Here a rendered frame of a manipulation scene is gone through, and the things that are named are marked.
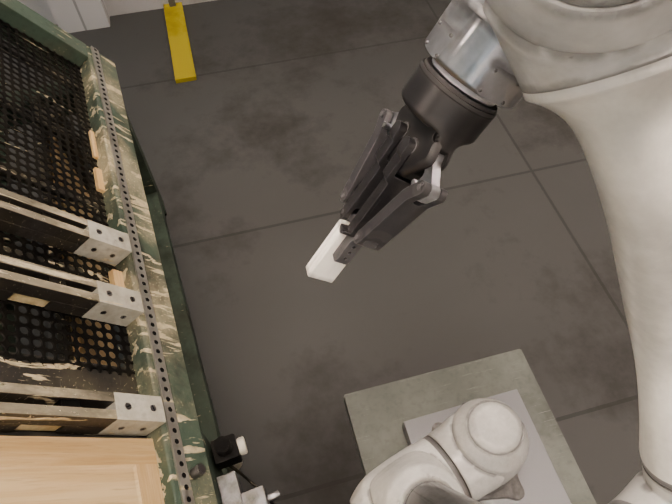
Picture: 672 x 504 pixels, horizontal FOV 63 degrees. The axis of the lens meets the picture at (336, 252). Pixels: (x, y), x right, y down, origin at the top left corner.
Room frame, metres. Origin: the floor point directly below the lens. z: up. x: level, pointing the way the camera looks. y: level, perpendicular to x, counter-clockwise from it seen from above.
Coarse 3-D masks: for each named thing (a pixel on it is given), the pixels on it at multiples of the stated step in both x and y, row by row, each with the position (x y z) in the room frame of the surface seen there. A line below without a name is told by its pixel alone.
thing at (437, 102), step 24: (432, 72) 0.35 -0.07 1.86; (408, 96) 0.35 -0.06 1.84; (432, 96) 0.34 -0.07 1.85; (456, 96) 0.33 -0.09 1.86; (408, 120) 0.36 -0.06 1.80; (432, 120) 0.32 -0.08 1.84; (456, 120) 0.32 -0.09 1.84; (480, 120) 0.33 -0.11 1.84; (432, 144) 0.32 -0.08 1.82; (456, 144) 0.32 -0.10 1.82; (408, 168) 0.32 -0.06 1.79
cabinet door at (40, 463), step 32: (0, 448) 0.25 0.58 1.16; (32, 448) 0.26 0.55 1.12; (64, 448) 0.27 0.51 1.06; (96, 448) 0.28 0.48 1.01; (128, 448) 0.30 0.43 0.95; (0, 480) 0.19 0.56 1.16; (32, 480) 0.20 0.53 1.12; (64, 480) 0.21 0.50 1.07; (96, 480) 0.22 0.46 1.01; (128, 480) 0.23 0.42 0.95; (160, 480) 0.25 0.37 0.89
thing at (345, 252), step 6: (348, 240) 0.30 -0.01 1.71; (342, 246) 0.30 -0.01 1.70; (348, 246) 0.29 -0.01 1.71; (354, 246) 0.30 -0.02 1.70; (360, 246) 0.30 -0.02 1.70; (366, 246) 0.28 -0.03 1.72; (372, 246) 0.28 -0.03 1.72; (336, 252) 0.30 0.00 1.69; (342, 252) 0.29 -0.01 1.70; (348, 252) 0.29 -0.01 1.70; (354, 252) 0.29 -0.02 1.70; (336, 258) 0.29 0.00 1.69; (342, 258) 0.29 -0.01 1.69; (348, 258) 0.29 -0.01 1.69
